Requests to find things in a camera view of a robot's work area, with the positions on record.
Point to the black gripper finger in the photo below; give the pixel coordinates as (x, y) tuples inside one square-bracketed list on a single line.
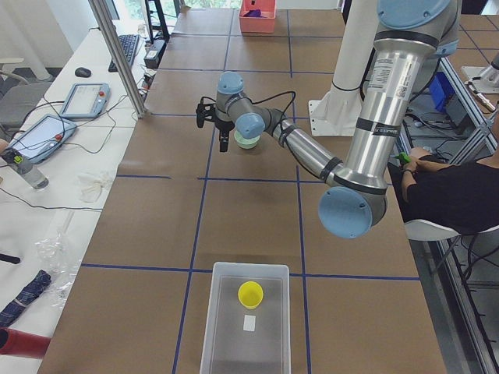
[(223, 142)]

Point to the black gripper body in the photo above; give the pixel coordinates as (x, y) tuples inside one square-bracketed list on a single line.
[(223, 126)]

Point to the light green bowl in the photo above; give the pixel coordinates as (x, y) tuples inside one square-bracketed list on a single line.
[(244, 143)]

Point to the purple cloth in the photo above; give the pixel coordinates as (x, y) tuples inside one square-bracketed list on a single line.
[(257, 13)]

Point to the yellow plastic cup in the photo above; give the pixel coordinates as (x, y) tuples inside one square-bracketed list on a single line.
[(250, 294)]

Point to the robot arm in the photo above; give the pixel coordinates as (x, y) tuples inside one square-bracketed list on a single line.
[(384, 47)]

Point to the black box on bench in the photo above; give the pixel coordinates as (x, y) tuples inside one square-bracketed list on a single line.
[(155, 53)]

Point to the clear plastic storage box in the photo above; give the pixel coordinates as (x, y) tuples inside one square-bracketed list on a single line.
[(239, 340)]

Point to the black keyboard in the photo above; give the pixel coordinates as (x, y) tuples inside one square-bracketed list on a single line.
[(129, 44)]

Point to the pink plastic bin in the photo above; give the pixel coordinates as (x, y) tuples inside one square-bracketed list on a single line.
[(257, 25)]

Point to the upper teach pendant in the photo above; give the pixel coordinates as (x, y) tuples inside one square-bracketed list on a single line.
[(85, 101)]

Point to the teach pendant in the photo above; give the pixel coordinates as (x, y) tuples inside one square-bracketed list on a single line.
[(42, 139), (85, 101)]

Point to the black computer mouse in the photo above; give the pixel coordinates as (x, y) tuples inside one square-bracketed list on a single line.
[(82, 72)]

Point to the crumpled white tissue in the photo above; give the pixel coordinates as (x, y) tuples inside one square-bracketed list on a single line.
[(92, 185)]

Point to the lower teach pendant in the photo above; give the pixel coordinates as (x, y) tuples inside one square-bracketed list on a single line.
[(42, 139)]

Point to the clear water bottle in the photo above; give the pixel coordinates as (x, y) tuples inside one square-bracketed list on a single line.
[(24, 168)]

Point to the crumpled clear plastic wrap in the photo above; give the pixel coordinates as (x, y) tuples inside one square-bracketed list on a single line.
[(62, 264)]

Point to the folded dark blue umbrella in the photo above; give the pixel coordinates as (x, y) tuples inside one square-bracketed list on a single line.
[(27, 296)]

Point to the seated person in black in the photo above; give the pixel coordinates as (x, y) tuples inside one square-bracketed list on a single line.
[(463, 197)]

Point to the red object at edge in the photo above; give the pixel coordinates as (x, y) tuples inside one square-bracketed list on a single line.
[(22, 344)]

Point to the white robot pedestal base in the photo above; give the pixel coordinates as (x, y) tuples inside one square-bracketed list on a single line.
[(337, 112)]

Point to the aluminium frame post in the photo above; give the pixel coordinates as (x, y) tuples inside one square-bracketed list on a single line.
[(107, 27)]

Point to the green handled tool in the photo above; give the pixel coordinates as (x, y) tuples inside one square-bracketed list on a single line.
[(403, 158)]

